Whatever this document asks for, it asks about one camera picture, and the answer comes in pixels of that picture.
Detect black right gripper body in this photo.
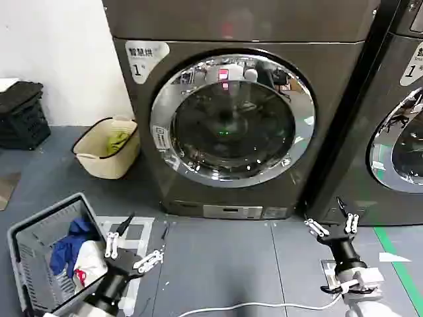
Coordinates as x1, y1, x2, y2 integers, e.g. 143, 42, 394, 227
316, 227, 368, 271

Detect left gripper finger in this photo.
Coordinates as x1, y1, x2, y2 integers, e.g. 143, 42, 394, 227
104, 213, 136, 260
132, 223, 170, 273

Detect white floor cable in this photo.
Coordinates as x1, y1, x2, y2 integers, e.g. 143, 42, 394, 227
183, 292, 343, 316

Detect metal floor socket plate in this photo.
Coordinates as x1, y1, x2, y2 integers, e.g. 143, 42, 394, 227
320, 259, 343, 288

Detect grey dryer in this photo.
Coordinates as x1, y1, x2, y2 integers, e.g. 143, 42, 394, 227
305, 0, 423, 227
101, 0, 403, 219

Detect green cloth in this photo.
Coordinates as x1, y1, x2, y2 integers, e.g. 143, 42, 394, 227
106, 131, 132, 156

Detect black stacked crates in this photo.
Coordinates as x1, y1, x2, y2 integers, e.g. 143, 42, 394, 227
0, 81, 52, 151

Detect white garment with red print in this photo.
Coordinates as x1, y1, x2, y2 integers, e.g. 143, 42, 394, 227
72, 240, 109, 293

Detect round glass dryer door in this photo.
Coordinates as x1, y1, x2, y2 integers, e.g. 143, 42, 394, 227
365, 86, 423, 195
149, 48, 317, 190

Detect grey plastic basket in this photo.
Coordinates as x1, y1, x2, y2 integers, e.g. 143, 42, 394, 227
6, 192, 110, 314

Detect green floor tape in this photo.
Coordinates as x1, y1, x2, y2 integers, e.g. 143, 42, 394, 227
373, 226, 423, 317

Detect white paper scrap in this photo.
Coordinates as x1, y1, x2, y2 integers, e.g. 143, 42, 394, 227
378, 252, 412, 264

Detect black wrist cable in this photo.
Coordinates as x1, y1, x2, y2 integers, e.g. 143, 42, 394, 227
320, 283, 379, 295

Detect beige laundry basket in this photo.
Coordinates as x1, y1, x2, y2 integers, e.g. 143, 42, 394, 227
72, 115, 141, 180

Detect brown cardboard sheet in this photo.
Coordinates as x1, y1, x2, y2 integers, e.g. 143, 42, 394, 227
0, 171, 22, 212

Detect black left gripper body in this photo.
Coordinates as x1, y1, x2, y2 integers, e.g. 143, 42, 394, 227
94, 247, 143, 310

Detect blue garment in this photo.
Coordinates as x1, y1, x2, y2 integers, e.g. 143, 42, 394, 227
50, 217, 100, 277

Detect white floor tape marking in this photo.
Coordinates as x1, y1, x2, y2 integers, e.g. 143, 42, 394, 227
97, 216, 156, 260

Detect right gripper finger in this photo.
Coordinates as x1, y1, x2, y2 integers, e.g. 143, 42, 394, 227
303, 217, 330, 238
336, 196, 360, 234

